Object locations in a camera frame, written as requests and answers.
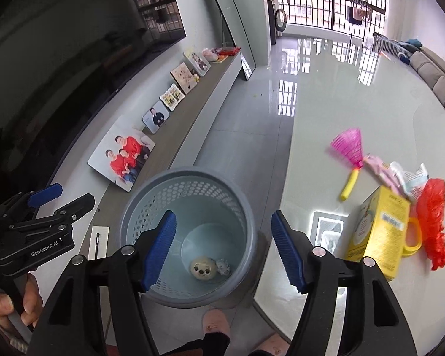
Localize person's left hand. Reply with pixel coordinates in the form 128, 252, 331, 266
0, 273, 43, 333

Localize grey sectional sofa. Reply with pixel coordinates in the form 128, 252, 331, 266
410, 47, 445, 110

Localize cream fluffy round plush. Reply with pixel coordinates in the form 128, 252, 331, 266
190, 256, 218, 281

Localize grey perforated trash basket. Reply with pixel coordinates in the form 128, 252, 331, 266
120, 167, 257, 309

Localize grey tv console shelf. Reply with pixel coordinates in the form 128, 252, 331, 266
79, 53, 242, 255

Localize black wall television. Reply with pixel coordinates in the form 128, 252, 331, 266
0, 0, 185, 203

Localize white paper ball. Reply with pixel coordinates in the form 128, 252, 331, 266
215, 259, 231, 276

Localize yellow plastic square ring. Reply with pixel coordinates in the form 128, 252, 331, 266
400, 214, 424, 257

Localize large family photo red shirts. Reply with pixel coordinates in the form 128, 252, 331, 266
87, 117, 156, 192

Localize white card with pen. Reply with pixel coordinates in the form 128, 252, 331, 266
87, 226, 110, 260

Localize beige baby photo frame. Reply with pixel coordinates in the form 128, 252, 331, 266
170, 63, 198, 94

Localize patterned blanket on sofa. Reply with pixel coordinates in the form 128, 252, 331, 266
371, 32, 420, 65

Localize photo of man in black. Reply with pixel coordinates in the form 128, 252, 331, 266
142, 101, 170, 134

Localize right pink slipper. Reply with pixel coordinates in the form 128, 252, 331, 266
255, 333, 289, 356

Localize light blue wet wipes pack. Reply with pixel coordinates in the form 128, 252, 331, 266
389, 162, 429, 203

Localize red package on shelf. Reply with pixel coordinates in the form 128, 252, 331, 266
213, 47, 241, 56

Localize yellow foam stick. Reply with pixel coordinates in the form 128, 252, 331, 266
339, 167, 360, 202

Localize round fan by window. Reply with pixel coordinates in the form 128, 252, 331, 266
275, 8, 288, 33

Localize pink snack wrapper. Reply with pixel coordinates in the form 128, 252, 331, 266
363, 154, 405, 197

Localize yellow cardboard box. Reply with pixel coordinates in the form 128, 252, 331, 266
345, 186, 410, 281

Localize tall leaning mirror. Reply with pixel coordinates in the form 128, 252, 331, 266
216, 0, 256, 80

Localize yellow collage photo frame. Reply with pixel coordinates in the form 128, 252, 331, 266
160, 84, 185, 112

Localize red plastic bag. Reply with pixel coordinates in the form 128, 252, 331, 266
416, 178, 445, 271

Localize pink slipper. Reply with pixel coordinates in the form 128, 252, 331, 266
255, 333, 289, 356
202, 309, 231, 338

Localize photo frame woman portrait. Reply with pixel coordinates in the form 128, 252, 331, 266
184, 50, 210, 76

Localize pink plush toy on shelf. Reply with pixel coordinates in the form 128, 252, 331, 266
202, 48, 218, 63

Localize left pink slipper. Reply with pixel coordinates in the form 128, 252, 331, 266
202, 309, 231, 338

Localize pink plastic shuttlecock skirt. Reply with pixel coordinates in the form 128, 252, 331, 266
330, 128, 363, 169

